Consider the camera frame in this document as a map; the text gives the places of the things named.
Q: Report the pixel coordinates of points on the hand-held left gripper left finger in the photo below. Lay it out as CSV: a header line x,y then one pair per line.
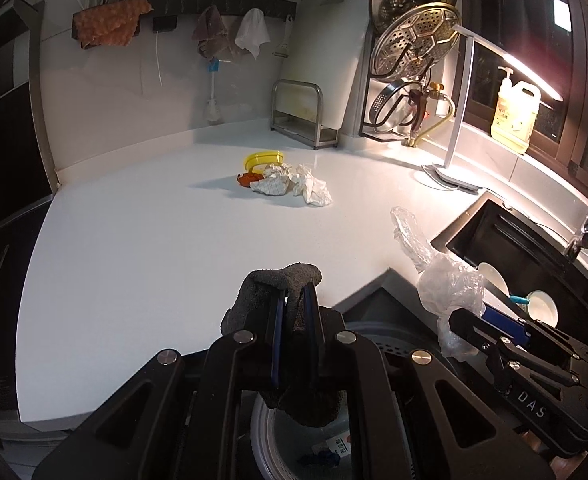
x,y
276,345

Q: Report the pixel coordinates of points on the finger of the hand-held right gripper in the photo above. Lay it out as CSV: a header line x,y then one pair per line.
x,y
506,325
473,332

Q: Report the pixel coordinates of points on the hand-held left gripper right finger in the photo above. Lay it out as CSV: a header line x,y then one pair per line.
x,y
310,330

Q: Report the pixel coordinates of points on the clear plastic bag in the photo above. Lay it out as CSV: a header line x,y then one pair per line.
x,y
448,285

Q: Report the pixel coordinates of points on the dark grey sock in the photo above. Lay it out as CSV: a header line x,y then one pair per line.
x,y
274,277

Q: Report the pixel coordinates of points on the grey perforated trash bin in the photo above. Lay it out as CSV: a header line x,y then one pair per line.
x,y
294,435

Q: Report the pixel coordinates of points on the blue scrap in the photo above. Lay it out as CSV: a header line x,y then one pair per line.
x,y
319,459

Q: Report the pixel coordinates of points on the patterned white bowl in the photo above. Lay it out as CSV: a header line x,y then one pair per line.
x,y
543,310

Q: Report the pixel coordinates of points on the plain white bowl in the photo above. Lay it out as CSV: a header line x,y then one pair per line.
x,y
493,277

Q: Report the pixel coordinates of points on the black kitchen sink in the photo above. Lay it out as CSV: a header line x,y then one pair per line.
x,y
513,245

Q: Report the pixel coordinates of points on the white crumpled paper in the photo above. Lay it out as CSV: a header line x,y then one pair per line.
x,y
311,187

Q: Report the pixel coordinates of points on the checked crumpled paper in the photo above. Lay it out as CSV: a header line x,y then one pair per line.
x,y
274,182

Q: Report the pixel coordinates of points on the orange peel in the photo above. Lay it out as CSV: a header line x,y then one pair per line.
x,y
248,179

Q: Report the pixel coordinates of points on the yellow plastic lid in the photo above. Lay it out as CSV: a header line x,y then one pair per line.
x,y
264,158

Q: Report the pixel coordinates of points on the metal cutting board rack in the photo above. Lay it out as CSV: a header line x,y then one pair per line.
x,y
299,130

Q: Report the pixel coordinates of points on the white desk lamp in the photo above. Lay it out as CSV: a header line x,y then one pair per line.
x,y
456,130

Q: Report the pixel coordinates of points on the yellow detergent pump bottle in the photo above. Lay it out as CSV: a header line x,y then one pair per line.
x,y
516,120

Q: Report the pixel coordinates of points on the glass pot lid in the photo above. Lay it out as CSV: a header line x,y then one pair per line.
x,y
391,107

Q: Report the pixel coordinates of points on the white bottle brush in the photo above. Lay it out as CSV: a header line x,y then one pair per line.
x,y
214,105

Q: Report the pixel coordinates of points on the white cutting board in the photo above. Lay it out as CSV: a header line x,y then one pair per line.
x,y
324,50

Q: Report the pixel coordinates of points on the white peeler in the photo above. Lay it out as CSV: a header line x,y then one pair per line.
x,y
284,47

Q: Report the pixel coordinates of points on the perforated metal steamer plate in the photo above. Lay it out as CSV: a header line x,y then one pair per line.
x,y
416,42

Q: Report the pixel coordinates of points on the white rag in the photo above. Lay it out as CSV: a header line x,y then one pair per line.
x,y
251,32

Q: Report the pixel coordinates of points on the brown grey rag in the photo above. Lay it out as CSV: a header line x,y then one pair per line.
x,y
211,32

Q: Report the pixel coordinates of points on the black glass range hood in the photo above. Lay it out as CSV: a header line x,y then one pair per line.
x,y
4,135

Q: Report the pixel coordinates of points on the orange textured cloth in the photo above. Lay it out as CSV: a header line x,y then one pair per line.
x,y
109,22

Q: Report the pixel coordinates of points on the black wall rail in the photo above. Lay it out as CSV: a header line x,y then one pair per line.
x,y
184,2

